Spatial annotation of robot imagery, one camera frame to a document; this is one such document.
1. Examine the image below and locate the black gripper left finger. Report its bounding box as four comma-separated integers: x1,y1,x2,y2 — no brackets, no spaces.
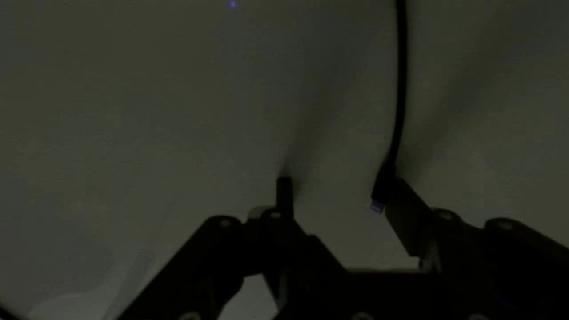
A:
114,175,352,320

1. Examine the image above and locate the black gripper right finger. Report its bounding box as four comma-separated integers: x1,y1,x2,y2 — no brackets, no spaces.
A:
384,177,569,320

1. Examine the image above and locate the black cable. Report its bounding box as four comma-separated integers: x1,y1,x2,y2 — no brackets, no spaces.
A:
370,0,411,217

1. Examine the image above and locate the white board mat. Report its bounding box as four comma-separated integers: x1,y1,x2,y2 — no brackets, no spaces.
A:
0,0,569,320

